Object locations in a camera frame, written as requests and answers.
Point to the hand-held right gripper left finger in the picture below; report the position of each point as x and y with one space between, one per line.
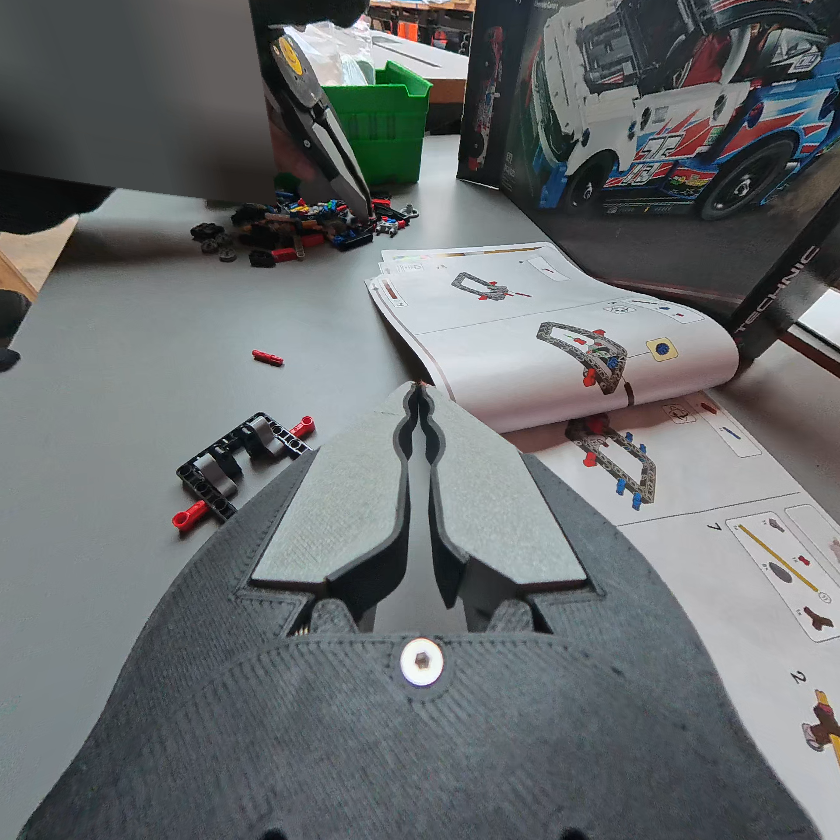
341 505

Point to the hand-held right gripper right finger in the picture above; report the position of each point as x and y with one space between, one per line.
499 512

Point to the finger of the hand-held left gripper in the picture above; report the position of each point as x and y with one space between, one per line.
315 154
344 161

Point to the pile of lego pieces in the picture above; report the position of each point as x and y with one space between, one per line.
289 239

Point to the black lego frame assembly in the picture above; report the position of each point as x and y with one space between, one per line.
220 476

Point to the red lego pin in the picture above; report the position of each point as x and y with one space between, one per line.
268 358

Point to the lego instruction booklet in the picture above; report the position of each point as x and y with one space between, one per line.
525 367

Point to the race car lego box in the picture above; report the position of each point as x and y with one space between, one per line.
656 249

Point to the person's left hand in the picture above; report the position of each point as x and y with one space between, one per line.
287 161

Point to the green plastic bin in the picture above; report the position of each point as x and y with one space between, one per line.
387 131

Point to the clear plastic bag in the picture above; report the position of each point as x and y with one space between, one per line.
348 59

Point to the grey slotted table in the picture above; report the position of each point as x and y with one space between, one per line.
420 72

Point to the background storage shelf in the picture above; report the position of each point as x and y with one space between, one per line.
420 23

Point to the person's dark clothing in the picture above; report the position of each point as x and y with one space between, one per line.
10 328

